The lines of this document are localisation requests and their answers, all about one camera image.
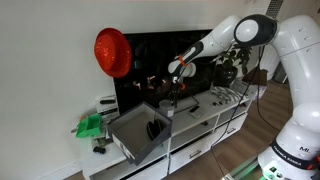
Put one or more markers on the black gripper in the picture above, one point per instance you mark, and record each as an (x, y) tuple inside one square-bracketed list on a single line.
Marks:
[(176, 86)]

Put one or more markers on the clear plastic cup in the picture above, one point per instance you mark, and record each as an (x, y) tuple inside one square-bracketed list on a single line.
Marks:
[(165, 110)]

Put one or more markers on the white franka robot arm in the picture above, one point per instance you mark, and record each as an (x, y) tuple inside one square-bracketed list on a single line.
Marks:
[(300, 66)]

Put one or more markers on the smartphone with black remote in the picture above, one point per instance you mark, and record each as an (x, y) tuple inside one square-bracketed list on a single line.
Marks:
[(196, 112)]

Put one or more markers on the black headphones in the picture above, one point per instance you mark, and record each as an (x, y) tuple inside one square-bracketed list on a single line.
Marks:
[(154, 129)]

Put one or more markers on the white tv stand cabinet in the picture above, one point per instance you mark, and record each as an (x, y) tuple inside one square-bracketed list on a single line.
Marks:
[(186, 133)]

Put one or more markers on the white black spotted sunglasses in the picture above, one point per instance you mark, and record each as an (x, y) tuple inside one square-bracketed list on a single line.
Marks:
[(216, 103)]

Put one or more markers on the black flat screen tv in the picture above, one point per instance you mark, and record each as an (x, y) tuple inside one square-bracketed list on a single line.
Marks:
[(150, 63)]

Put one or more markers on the grey open cardboard box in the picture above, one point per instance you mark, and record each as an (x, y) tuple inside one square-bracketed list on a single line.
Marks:
[(133, 133)]

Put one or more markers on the striped blue cream towel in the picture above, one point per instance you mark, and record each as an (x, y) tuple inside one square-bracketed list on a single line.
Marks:
[(228, 93)]

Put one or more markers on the potted green plant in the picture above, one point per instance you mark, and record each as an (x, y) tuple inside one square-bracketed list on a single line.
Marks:
[(228, 71)]

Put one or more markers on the white and black product box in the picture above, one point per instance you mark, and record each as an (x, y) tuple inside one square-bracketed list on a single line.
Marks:
[(107, 107)]

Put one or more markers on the printed white cardboard box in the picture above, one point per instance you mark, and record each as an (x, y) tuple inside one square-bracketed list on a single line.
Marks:
[(258, 83)]

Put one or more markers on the green plastic bin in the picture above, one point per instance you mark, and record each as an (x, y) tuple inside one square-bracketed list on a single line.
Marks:
[(88, 126)]

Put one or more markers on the small black gadget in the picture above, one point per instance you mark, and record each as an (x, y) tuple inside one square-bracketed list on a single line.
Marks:
[(99, 150)]

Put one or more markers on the grey trash can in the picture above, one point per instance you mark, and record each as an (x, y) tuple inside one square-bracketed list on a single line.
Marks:
[(280, 75)]

